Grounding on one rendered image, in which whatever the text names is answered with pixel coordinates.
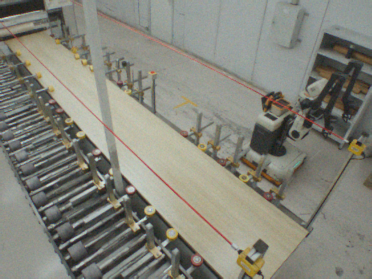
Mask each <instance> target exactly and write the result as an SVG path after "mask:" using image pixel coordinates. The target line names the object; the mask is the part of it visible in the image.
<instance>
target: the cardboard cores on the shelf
mask: <svg viewBox="0 0 372 279"><path fill-rule="evenodd" d="M332 46H333V49H334V50H336V51H338V52H341V53H343V54H347V52H348V49H349V48H348V47H346V46H343V45H340V44H337V43H333V45H332ZM351 57H353V58H356V59H357V60H360V61H363V62H366V63H367V64H370V65H372V56H369V55H367V54H365V53H362V52H359V51H357V50H353V52H352V55H351ZM315 71H317V72H319V76H321V77H322V78H325V79H326V80H329V78H330V76H331V74H332V73H333V72H340V73H343V72H342V71H340V70H338V69H335V68H333V67H331V66H328V65H327V66H326V67H325V66H322V65H319V66H317V67H316V69H315ZM350 79H351V75H349V74H348V79H347V80H346V81H345V84H344V86H343V87H344V88H347V85H348V84H349V81H350ZM370 87H371V84H368V83H366V82H364V81H362V80H360V79H357V80H356V83H355V85H354V86H353V90H352V92H354V93H356V94H359V93H363V94H365V95H367V93H368V91H369V89H370ZM330 98H331V96H330V95H329V94H328V95H326V96H325V98H324V99H323V101H324V102H326V103H328V102H329V99H330ZM335 107H337V108H339V109H341V110H343V104H342V100H341V98H340V97H338V98H337V100H336V102H335ZM359 109H360V107H359V106H357V107H356V108H350V109H349V111H352V112H353V114H352V115H354V112H355V111H357V112H358V111H359Z"/></svg>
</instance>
